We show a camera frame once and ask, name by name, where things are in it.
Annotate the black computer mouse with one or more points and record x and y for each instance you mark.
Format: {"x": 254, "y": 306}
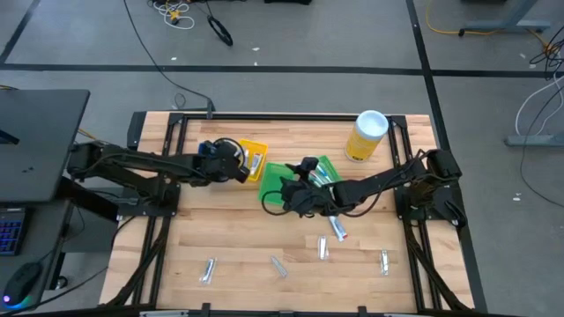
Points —
{"x": 22, "y": 284}

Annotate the blue plastic basket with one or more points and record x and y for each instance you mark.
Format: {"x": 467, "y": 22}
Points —
{"x": 203, "y": 147}

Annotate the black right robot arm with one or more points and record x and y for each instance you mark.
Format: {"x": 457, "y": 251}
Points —
{"x": 388, "y": 180}

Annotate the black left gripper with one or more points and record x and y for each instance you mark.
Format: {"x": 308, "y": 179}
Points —
{"x": 222, "y": 160}

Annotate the yellow canister white lid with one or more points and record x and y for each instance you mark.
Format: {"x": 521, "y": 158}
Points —
{"x": 365, "y": 136}

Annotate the black desk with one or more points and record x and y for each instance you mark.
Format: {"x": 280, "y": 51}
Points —
{"x": 39, "y": 141}

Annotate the green plastic basket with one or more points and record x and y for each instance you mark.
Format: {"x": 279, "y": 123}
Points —
{"x": 271, "y": 176}
{"x": 328, "y": 160}

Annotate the grey stand base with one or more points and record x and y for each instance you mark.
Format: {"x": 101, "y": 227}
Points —
{"x": 506, "y": 25}
{"x": 537, "y": 140}

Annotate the yellow plastic basket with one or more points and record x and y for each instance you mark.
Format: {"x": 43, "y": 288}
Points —
{"x": 263, "y": 147}

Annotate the teal toothbrush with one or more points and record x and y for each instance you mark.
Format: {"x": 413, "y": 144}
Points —
{"x": 326, "y": 172}

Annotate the black keyboard blue backlight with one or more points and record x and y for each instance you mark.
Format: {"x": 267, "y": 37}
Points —
{"x": 11, "y": 233}

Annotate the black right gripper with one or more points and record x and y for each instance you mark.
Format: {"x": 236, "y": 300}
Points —
{"x": 306, "y": 196}

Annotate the black aluminium table frame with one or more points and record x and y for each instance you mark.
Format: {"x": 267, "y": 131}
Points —
{"x": 286, "y": 117}

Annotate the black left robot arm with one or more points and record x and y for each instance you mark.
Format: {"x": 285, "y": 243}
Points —
{"x": 132, "y": 160}

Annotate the red white toothbrush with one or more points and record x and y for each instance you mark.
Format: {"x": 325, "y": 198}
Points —
{"x": 318, "y": 178}

